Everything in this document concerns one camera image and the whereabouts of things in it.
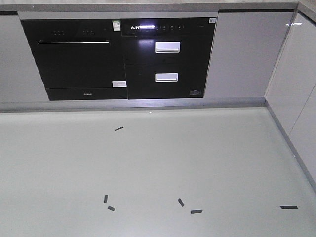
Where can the black drawer sterilizer cabinet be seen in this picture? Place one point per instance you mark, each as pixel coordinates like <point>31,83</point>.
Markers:
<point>166,75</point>

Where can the grey countertop above cabinets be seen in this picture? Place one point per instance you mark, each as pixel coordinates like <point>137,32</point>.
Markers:
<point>306,7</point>

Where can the white cabinet panel right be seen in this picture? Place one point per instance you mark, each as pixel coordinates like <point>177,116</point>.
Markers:
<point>245,48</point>

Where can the white cabinet panel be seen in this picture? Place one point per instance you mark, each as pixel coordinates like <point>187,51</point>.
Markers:
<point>245,48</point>
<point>20,80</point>

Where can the white side cabinet right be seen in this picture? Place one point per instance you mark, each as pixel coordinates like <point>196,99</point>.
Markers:
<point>292,91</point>

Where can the white cabinet panel left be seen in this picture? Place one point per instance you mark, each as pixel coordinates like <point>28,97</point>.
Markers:
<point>20,80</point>

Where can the black tape strip right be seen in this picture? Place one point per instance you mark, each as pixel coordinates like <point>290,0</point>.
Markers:
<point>287,207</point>

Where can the upper silver drawer handle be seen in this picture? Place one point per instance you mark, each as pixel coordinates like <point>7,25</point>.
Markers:
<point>167,47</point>

